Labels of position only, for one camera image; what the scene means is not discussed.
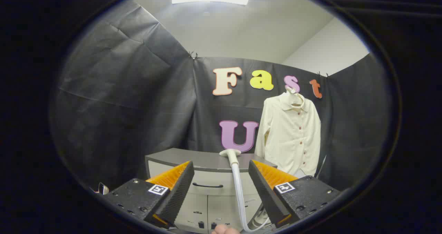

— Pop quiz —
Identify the white cabinet with grey top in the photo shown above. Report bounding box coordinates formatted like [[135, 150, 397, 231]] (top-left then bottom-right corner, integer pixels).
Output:
[[145, 148, 277, 234]]

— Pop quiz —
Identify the backdrop stand pole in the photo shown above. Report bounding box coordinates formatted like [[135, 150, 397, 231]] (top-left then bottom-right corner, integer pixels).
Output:
[[315, 154, 328, 178]]

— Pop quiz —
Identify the white garment steamer with hose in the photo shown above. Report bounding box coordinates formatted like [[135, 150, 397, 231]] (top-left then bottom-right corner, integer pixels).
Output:
[[219, 149, 271, 233]]

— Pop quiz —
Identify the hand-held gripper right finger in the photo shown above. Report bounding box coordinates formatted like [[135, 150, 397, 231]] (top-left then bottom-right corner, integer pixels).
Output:
[[248, 160, 340, 227]]

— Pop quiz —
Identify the cream button-up shirt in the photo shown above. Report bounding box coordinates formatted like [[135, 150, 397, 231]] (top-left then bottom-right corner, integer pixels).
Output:
[[254, 91, 321, 177]]

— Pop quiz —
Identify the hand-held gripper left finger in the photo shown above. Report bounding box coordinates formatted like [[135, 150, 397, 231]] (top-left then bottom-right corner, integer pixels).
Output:
[[104, 161, 195, 229]]

